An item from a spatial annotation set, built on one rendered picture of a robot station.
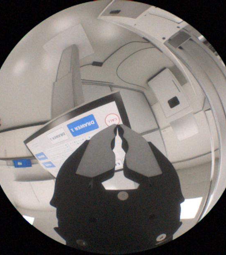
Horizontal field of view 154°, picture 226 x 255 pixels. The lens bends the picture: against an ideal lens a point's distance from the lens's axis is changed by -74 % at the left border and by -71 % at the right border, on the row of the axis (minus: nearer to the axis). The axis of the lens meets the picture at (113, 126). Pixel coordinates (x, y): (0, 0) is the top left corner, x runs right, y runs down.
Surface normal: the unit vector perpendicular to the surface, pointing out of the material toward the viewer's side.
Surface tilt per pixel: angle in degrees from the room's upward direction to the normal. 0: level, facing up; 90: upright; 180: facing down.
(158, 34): 90
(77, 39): 5
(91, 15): 0
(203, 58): 90
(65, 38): 3
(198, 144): 90
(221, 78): 90
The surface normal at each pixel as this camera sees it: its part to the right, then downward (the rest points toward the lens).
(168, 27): -0.84, 0.15
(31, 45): 0.29, 0.93
